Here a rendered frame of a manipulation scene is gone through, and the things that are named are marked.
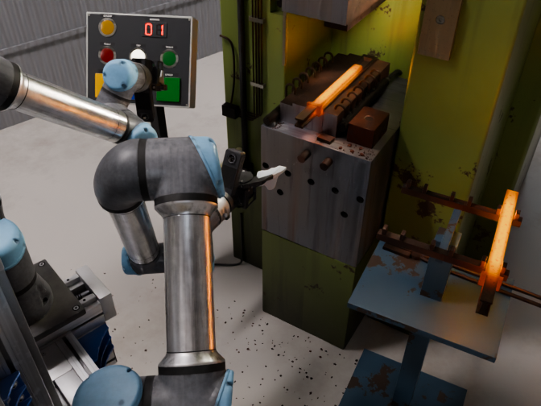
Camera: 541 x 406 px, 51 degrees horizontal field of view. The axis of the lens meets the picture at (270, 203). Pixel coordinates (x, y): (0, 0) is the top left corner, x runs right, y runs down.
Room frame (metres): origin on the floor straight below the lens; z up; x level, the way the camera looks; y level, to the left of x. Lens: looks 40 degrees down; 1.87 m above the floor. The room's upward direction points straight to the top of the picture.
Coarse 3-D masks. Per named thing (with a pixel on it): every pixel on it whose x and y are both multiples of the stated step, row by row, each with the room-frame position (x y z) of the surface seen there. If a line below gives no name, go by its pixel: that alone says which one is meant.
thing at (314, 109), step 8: (352, 72) 1.71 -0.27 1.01; (344, 80) 1.66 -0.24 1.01; (328, 88) 1.60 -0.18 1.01; (336, 88) 1.60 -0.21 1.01; (320, 96) 1.55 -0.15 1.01; (328, 96) 1.55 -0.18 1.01; (312, 104) 1.49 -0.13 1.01; (320, 104) 1.50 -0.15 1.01; (304, 112) 1.45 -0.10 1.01; (312, 112) 1.45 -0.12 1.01; (320, 112) 1.48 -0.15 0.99; (304, 120) 1.43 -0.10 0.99
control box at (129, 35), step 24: (96, 24) 1.71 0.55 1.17; (120, 24) 1.70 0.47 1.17; (144, 24) 1.69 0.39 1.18; (168, 24) 1.69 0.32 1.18; (192, 24) 1.69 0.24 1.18; (96, 48) 1.67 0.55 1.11; (120, 48) 1.67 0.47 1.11; (144, 48) 1.66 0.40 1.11; (168, 48) 1.65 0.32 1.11; (192, 48) 1.66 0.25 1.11; (96, 72) 1.63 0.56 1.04; (168, 72) 1.62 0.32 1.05; (192, 72) 1.63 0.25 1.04; (192, 96) 1.61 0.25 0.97
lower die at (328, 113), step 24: (336, 72) 1.74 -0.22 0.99; (360, 72) 1.72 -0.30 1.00; (384, 72) 1.78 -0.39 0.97; (288, 96) 1.60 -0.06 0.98; (312, 96) 1.58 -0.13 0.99; (336, 96) 1.57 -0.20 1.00; (360, 96) 1.60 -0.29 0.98; (288, 120) 1.54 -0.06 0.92; (312, 120) 1.50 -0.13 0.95; (336, 120) 1.46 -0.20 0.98
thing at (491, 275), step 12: (516, 192) 1.17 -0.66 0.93; (504, 204) 1.12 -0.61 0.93; (504, 216) 1.07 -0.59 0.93; (504, 228) 1.03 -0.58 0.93; (504, 240) 0.98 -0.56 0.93; (492, 252) 0.94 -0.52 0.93; (504, 252) 0.94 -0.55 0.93; (492, 264) 0.90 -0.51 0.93; (480, 276) 0.87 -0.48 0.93; (492, 276) 0.86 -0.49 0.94; (492, 288) 0.82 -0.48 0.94; (480, 300) 0.79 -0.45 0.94; (492, 300) 0.79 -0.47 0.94; (480, 312) 0.79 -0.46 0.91
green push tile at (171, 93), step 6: (168, 78) 1.60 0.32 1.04; (174, 78) 1.60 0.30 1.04; (180, 78) 1.61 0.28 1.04; (168, 84) 1.59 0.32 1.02; (174, 84) 1.59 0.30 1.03; (162, 90) 1.58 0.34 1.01; (168, 90) 1.58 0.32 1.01; (174, 90) 1.58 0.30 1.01; (156, 96) 1.58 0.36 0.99; (162, 96) 1.57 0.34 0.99; (168, 96) 1.57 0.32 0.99; (174, 96) 1.57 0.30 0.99
